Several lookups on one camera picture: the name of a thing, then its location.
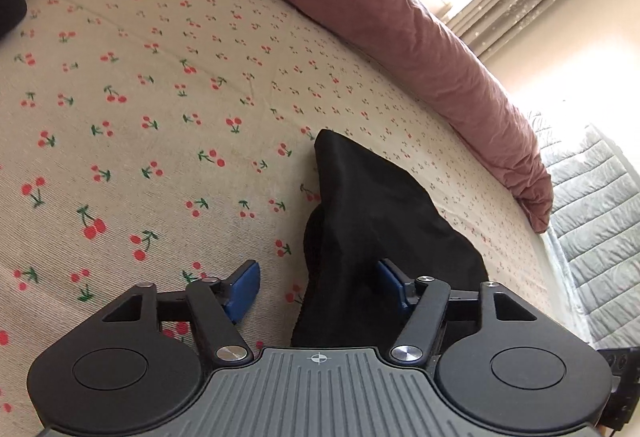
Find pink duvet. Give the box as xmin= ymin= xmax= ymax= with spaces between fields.
xmin=287 ymin=0 xmax=553 ymax=233

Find cherry print sheet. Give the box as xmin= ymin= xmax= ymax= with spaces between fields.
xmin=0 ymin=0 xmax=557 ymax=437

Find grey quilted headboard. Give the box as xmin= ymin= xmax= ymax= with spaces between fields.
xmin=529 ymin=113 xmax=639 ymax=348

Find black pants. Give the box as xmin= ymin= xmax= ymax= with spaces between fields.
xmin=291 ymin=129 xmax=488 ymax=353

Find grey bed cover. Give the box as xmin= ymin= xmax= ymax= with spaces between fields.
xmin=540 ymin=228 xmax=592 ymax=344

